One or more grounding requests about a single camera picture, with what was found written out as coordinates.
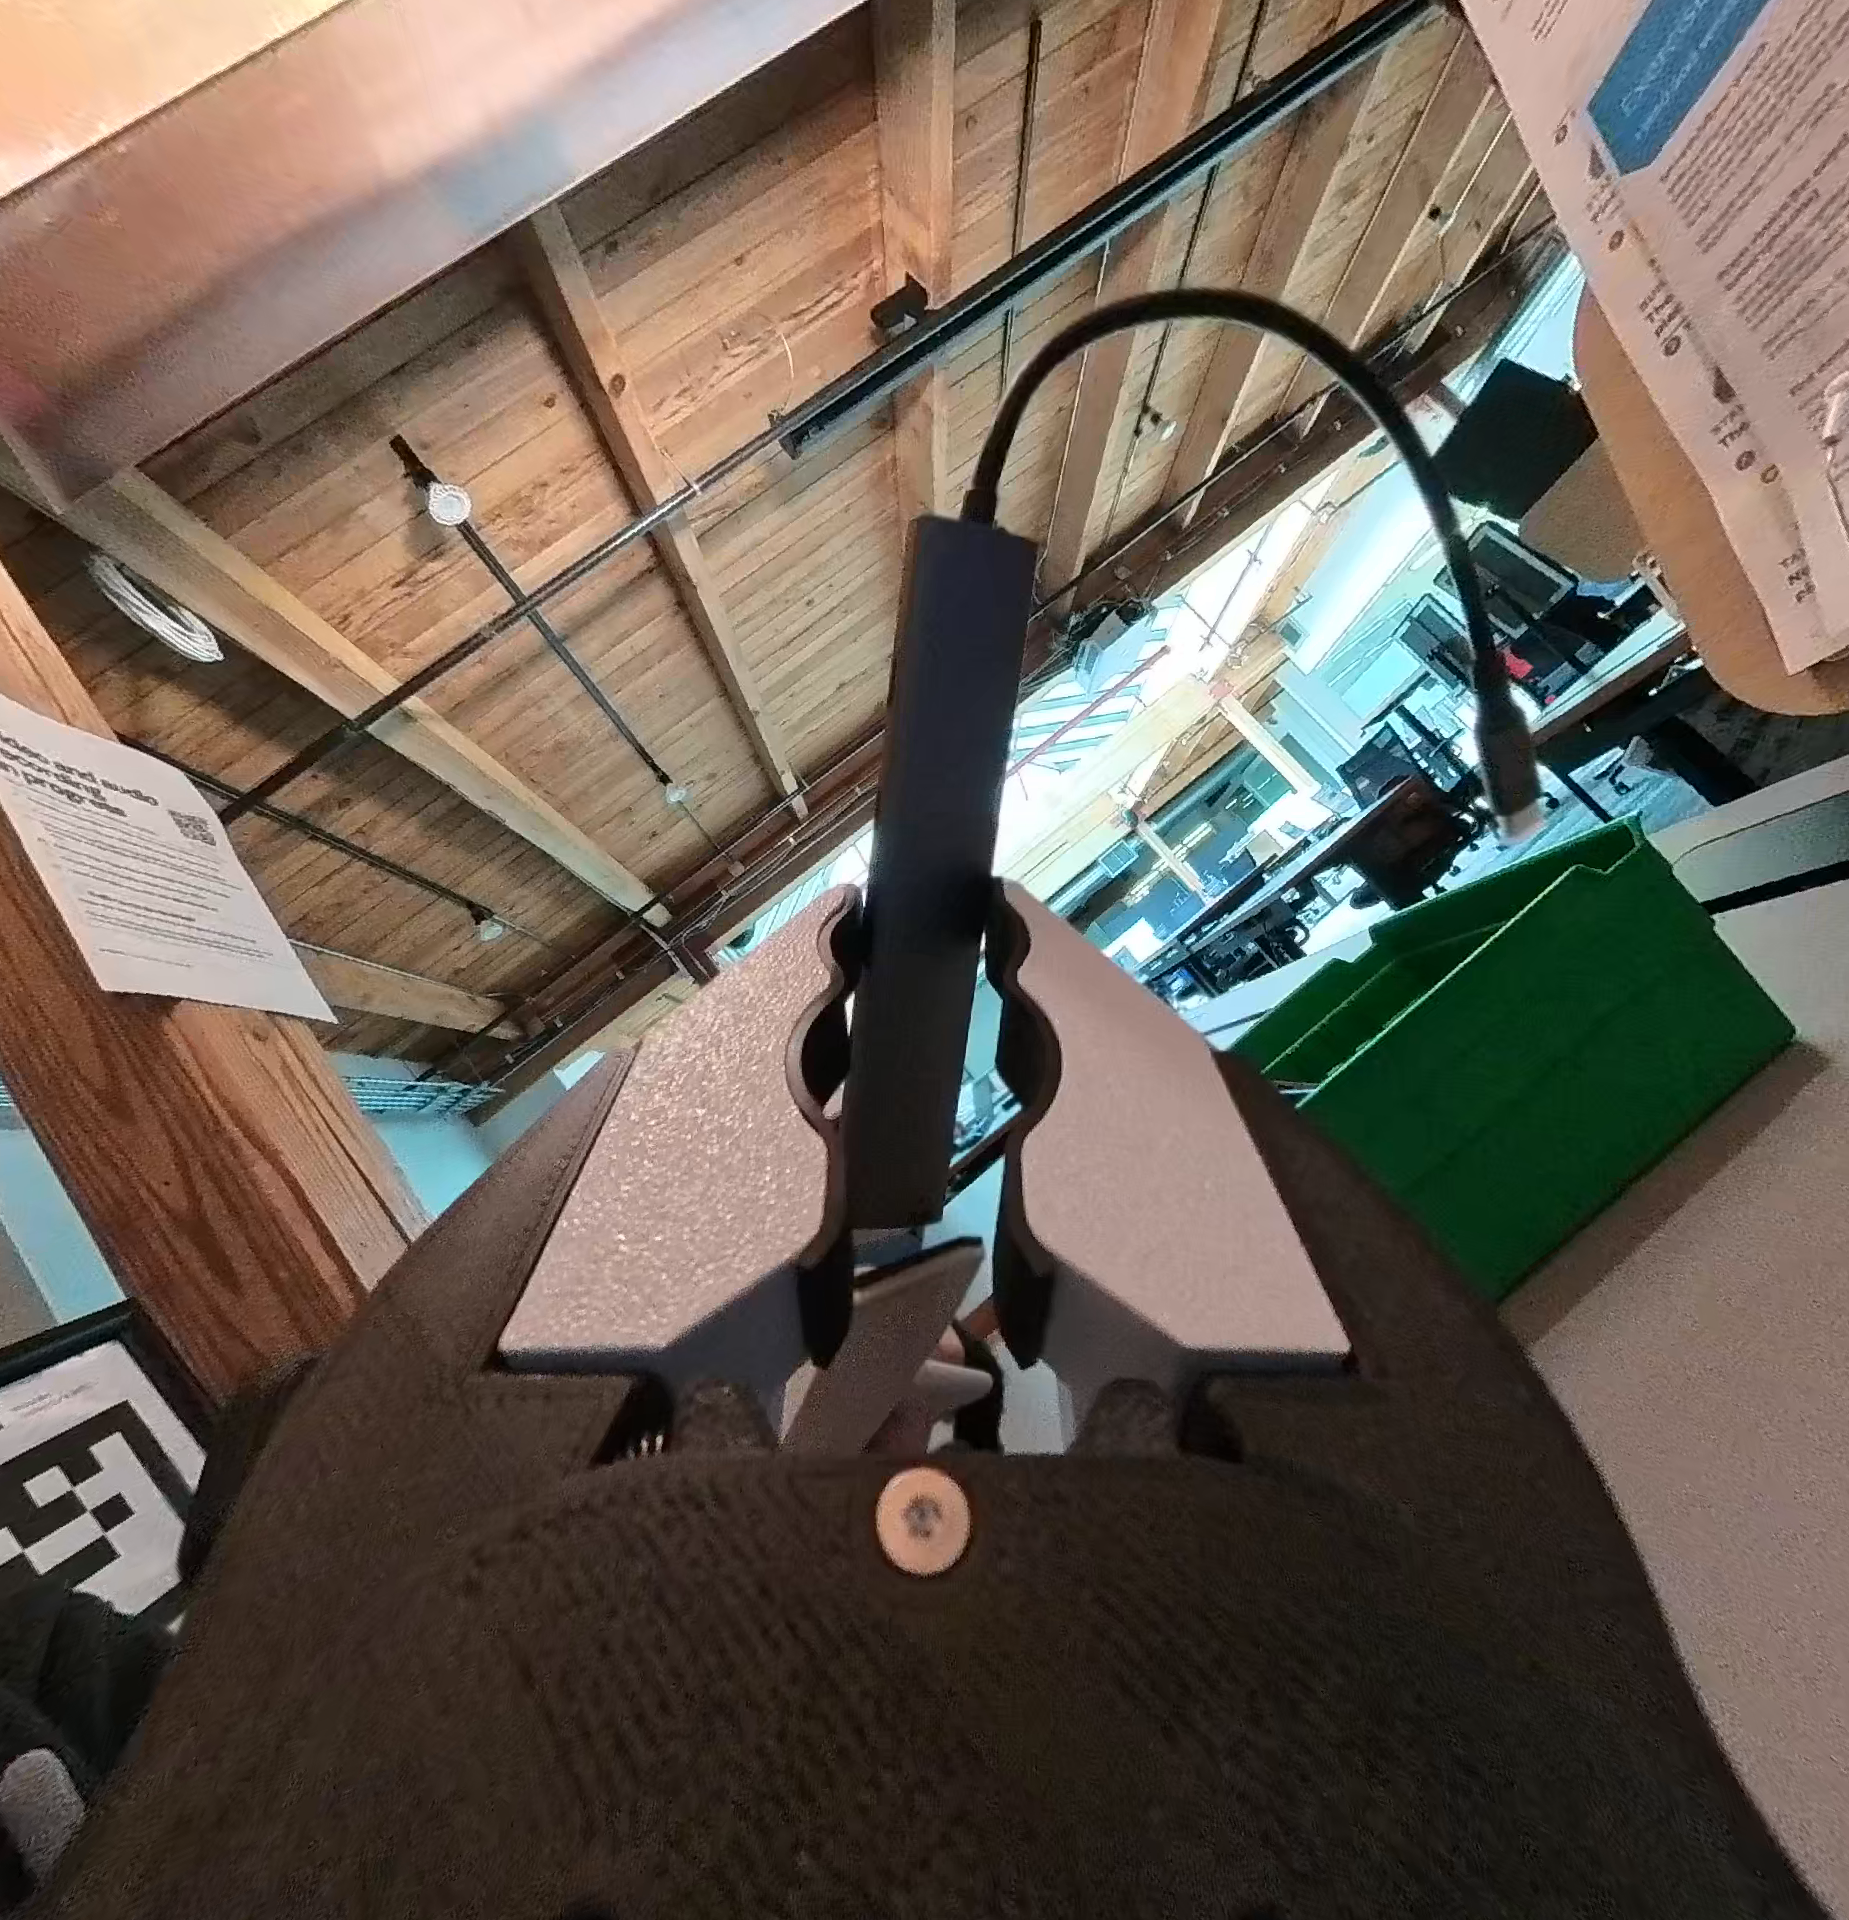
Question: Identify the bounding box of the wooden pillar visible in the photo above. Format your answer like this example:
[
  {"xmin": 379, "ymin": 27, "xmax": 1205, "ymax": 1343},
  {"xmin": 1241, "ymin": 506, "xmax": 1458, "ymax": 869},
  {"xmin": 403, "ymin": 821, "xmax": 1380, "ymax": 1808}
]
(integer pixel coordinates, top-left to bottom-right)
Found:
[{"xmin": 0, "ymin": 509, "xmax": 431, "ymax": 1411}]

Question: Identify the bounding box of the blue banner printed sheet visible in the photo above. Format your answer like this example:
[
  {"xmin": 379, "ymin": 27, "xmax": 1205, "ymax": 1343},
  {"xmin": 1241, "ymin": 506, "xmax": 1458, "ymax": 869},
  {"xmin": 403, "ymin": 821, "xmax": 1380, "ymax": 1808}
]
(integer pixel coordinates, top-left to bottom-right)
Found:
[{"xmin": 1578, "ymin": 0, "xmax": 1849, "ymax": 470}]

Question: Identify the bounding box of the green divided plastic bin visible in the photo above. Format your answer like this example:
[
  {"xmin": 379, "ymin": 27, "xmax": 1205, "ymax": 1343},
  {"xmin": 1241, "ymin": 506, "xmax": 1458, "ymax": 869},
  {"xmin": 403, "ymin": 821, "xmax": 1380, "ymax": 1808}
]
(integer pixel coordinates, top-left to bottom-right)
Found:
[{"xmin": 1229, "ymin": 820, "xmax": 1801, "ymax": 1304}]

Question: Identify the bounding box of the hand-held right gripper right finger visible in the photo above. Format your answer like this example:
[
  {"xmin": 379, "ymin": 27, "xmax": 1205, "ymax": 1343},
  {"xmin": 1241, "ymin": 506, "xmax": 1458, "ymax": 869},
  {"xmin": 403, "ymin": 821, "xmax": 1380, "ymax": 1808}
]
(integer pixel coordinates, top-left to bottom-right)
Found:
[{"xmin": 986, "ymin": 882, "xmax": 1351, "ymax": 1447}]

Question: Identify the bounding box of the black white marker board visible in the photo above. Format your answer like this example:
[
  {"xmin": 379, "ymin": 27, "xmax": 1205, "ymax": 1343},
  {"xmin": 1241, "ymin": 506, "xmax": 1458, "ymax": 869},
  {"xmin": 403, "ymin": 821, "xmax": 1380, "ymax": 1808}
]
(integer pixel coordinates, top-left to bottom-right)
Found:
[{"xmin": 0, "ymin": 1304, "xmax": 208, "ymax": 1623}]

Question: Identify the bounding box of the white instruction sheet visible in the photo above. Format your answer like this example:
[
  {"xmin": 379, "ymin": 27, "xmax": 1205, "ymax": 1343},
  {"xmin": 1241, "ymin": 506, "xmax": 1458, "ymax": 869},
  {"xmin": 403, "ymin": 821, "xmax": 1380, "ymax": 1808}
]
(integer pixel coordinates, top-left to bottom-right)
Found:
[{"xmin": 1465, "ymin": 0, "xmax": 1849, "ymax": 678}]

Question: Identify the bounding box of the grey desk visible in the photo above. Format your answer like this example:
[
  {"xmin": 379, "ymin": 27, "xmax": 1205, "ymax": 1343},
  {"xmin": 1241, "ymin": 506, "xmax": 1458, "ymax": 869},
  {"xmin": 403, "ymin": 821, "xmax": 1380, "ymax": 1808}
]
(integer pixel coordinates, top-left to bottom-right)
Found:
[{"xmin": 1493, "ymin": 736, "xmax": 1849, "ymax": 1920}]

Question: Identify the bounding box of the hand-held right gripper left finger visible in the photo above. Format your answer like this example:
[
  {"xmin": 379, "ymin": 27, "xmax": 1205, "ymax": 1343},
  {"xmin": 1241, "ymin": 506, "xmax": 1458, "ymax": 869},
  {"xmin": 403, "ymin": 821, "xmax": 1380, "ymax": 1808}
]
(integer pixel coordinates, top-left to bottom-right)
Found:
[{"xmin": 496, "ymin": 882, "xmax": 868, "ymax": 1447}]

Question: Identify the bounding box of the white paper notice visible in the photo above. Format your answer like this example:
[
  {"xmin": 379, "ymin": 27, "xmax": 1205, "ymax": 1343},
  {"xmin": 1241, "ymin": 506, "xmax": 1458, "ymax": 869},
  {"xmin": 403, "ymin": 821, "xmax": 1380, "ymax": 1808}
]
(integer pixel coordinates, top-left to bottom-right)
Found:
[{"xmin": 0, "ymin": 674, "xmax": 340, "ymax": 1025}]

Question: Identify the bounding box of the black ceiling rail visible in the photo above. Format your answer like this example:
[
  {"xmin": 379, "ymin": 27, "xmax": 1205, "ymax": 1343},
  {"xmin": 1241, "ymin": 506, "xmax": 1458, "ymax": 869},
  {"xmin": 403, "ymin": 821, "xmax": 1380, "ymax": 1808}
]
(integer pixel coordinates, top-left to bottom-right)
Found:
[{"xmin": 782, "ymin": 0, "xmax": 1443, "ymax": 461}]

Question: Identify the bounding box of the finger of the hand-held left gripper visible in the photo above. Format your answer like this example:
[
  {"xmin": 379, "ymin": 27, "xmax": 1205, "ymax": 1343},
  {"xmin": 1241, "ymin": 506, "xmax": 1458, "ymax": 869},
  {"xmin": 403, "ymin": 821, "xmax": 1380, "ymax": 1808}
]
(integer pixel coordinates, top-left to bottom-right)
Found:
[{"xmin": 789, "ymin": 1245, "xmax": 986, "ymax": 1459}]

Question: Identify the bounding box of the beige upright board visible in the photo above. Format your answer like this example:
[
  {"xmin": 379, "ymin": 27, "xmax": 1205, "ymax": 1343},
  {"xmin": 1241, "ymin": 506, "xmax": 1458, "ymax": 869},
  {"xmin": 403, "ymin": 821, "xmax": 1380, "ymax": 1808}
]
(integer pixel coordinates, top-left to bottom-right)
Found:
[{"xmin": 1526, "ymin": 452, "xmax": 1647, "ymax": 578}]

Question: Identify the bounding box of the dark grey hub with cable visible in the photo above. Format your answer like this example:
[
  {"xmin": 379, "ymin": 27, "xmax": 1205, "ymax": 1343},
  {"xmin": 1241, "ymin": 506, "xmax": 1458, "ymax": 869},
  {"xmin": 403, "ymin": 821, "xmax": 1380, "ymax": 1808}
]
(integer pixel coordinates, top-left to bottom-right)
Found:
[{"xmin": 839, "ymin": 292, "xmax": 1546, "ymax": 1233}]

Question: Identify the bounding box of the black upright panel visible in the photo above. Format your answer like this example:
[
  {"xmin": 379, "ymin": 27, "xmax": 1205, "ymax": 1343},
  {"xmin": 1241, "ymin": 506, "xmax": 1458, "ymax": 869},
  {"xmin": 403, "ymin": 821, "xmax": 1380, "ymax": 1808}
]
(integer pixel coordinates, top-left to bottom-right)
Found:
[{"xmin": 1441, "ymin": 360, "xmax": 1600, "ymax": 517}]

